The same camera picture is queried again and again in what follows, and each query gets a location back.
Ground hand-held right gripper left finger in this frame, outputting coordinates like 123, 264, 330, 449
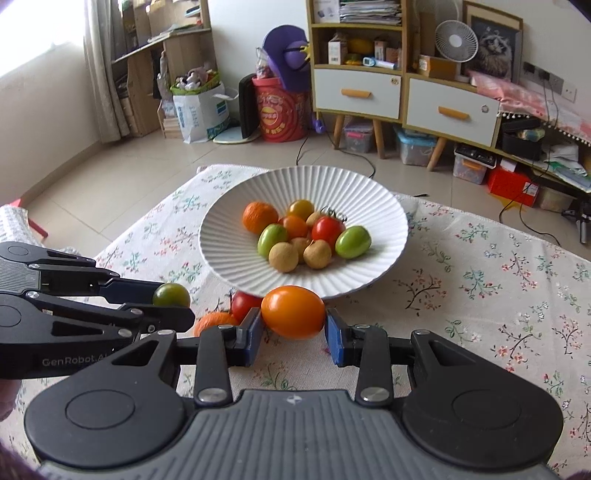
104, 308, 265, 408

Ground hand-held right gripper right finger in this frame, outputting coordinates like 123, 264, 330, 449
324, 308, 469, 408

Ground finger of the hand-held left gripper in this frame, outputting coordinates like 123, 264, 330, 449
46, 298, 196, 344
41, 251, 162, 304

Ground dark green tomato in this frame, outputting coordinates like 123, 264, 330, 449
152, 283, 191, 309

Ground large orange tomato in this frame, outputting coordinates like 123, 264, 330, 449
261, 285, 327, 340

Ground white ribbed plate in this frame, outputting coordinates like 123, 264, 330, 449
198, 166, 410, 302

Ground orange mandarin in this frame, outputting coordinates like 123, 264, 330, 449
242, 201, 280, 234
193, 312, 239, 338

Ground red tomato with stem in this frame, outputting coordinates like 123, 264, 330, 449
311, 209, 347, 250

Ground orange cherry tomato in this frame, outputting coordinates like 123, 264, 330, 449
279, 215, 310, 240

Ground red stool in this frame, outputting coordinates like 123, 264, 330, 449
8, 198, 50, 241

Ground floral tablecloth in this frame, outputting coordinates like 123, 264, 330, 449
0, 164, 591, 480

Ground yellow-orange cherry tomato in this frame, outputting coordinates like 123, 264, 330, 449
288, 199, 316, 222

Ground white oval board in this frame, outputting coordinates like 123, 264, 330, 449
213, 131, 262, 145

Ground white paper bag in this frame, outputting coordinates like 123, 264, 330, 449
172, 82, 231, 144

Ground clear storage bin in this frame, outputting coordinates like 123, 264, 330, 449
344, 120, 375, 154

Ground blue-lid storage bin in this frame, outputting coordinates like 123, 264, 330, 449
394, 128, 437, 166

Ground grey curtain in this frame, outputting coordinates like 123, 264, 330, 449
84, 0, 133, 144

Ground plush toys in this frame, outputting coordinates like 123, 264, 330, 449
171, 66, 221, 93

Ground white-lid storage bin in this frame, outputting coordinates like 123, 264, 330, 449
453, 143, 498, 185

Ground red bucket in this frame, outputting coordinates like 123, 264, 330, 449
251, 76, 310, 142

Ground red box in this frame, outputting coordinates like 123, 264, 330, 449
488, 165, 540, 208

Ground wooden bookshelf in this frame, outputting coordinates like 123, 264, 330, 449
111, 0, 214, 140

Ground tall wooden cabinet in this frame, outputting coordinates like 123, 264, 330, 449
305, 0, 408, 160

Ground low wooden cabinet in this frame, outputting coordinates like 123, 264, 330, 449
402, 73, 502, 172

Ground black box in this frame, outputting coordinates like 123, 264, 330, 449
501, 117, 544, 160

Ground white carton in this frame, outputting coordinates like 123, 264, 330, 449
328, 32, 348, 66

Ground cardboard box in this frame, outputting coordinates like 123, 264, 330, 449
417, 54, 457, 79

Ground pink cloth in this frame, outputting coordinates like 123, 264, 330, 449
469, 71, 591, 147

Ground small white fan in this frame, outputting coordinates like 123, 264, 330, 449
434, 19, 479, 83

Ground stack of papers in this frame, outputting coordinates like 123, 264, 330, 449
339, 0, 402, 25

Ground white box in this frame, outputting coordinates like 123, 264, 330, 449
313, 0, 341, 22

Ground framed cat picture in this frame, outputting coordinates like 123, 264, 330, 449
462, 0, 524, 83

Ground white power outlet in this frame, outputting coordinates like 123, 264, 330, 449
549, 71, 578, 103

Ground black floor cable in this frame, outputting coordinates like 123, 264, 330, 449
295, 136, 428, 198

